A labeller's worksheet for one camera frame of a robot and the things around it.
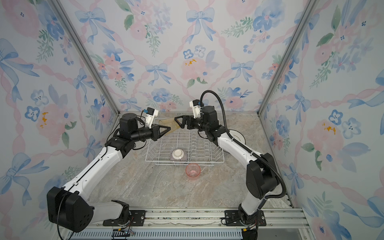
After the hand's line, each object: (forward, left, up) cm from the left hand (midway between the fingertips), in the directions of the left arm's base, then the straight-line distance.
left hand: (169, 127), depth 73 cm
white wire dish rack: (+7, -5, -30) cm, 31 cm away
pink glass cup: (-9, -12, -29) cm, 33 cm away
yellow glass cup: (+4, 0, -2) cm, 5 cm away
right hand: (+8, -5, -2) cm, 10 cm away
